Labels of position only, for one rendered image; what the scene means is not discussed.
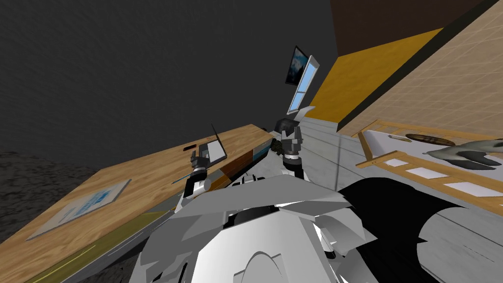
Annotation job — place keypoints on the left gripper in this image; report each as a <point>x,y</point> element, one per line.
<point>199,161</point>

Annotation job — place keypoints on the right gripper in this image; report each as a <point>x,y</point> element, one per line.
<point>291,148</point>

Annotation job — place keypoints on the small black flat object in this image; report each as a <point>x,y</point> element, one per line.
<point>190,147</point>

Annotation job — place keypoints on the open grey laptop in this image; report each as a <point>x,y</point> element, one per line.
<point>215,149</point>

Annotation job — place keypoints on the blue pen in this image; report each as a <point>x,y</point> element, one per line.
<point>180,180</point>

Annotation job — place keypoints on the white framed window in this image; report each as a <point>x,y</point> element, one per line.
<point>304,82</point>

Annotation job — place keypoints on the wooden desk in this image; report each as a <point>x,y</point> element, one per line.
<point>137,177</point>

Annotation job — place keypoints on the dark framed picture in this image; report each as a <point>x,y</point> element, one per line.
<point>295,65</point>

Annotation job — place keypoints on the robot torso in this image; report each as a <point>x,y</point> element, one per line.
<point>251,251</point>

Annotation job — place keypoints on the wooden bed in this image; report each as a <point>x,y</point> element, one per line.
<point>432,173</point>

